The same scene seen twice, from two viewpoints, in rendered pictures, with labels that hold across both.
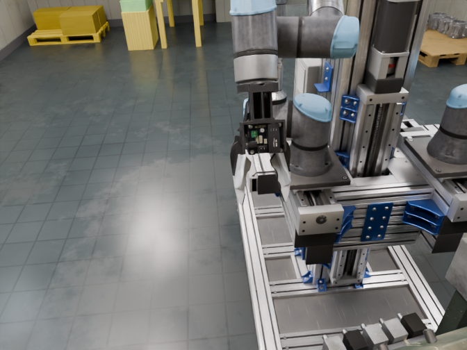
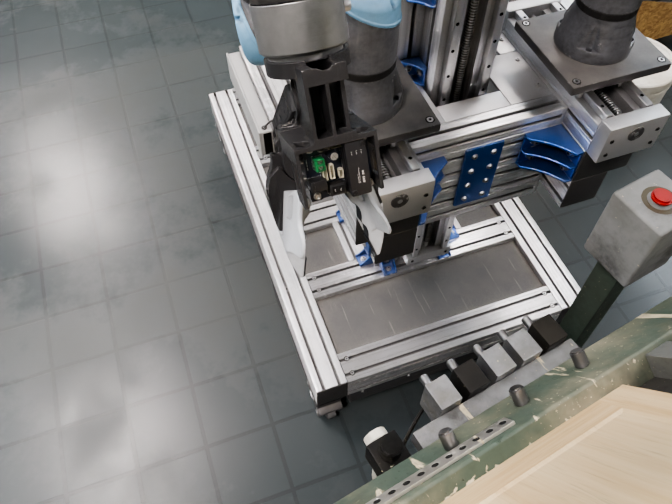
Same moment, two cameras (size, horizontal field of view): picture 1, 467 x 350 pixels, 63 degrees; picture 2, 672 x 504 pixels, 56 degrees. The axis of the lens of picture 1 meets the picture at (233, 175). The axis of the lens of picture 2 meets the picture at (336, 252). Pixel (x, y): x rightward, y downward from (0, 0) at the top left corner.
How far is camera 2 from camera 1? 0.22 m
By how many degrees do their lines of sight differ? 22
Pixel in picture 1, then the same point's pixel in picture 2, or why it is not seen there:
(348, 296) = (430, 272)
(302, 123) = (352, 36)
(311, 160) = (371, 97)
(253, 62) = (299, 17)
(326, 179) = (400, 127)
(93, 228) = not seen: outside the picture
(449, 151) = (593, 42)
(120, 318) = (68, 376)
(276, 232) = not seen: hidden behind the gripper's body
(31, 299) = not seen: outside the picture
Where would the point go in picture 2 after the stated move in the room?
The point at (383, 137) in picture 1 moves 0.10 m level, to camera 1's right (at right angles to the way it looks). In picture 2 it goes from (485, 27) to (532, 19)
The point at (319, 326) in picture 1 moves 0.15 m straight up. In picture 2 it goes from (393, 328) to (397, 302)
